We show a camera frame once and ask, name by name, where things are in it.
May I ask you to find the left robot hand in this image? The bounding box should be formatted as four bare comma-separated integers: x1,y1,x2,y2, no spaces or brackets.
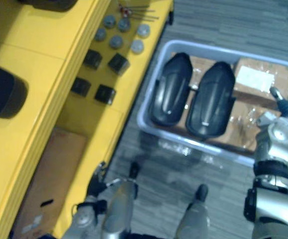
87,161,122,198

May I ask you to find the yellow metal shelf unit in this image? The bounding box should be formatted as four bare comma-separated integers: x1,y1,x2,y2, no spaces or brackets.
0,0,174,239

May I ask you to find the silver left robot leg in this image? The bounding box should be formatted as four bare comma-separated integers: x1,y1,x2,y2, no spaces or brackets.
101,178,139,239

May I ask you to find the silver robot leg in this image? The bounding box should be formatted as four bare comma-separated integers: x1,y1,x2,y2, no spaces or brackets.
101,178,139,239
175,202,211,239

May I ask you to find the cardboard box with white label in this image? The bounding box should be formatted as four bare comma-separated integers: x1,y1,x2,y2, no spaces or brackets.
232,57,288,101

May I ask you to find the dark left robot foot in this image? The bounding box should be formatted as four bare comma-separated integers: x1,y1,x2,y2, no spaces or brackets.
128,161,141,180

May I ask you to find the dark robot foot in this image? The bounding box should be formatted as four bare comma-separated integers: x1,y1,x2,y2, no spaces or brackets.
128,161,141,180
193,183,209,204

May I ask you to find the flat cardboard box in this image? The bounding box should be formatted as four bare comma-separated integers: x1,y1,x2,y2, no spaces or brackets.
12,126,89,239

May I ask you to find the black plastic housing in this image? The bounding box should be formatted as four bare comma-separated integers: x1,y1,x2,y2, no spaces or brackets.
149,52,193,126
0,60,29,119
18,0,78,12
185,61,236,137

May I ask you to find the small black box part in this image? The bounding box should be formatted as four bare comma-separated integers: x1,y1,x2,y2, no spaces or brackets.
71,77,92,97
94,84,116,105
107,53,130,75
83,49,103,70

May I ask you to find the grey plastic bin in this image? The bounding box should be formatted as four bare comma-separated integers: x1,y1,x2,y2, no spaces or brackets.
136,39,288,167

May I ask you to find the silver right robot leg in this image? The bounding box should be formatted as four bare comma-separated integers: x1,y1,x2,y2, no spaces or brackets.
175,202,211,239

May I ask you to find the dark right robot foot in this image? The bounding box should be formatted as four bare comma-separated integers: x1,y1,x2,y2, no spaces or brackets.
193,183,209,204

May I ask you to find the light grey round part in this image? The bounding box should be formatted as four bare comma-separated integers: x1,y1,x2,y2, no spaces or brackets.
130,39,144,54
136,24,151,38

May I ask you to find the grey round metal part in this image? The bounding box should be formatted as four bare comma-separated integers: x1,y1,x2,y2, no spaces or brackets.
109,35,123,50
117,18,131,32
94,27,107,42
102,15,116,29

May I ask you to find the thin metal rod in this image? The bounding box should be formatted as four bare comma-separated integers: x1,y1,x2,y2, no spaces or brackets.
126,9,156,14
118,3,150,9

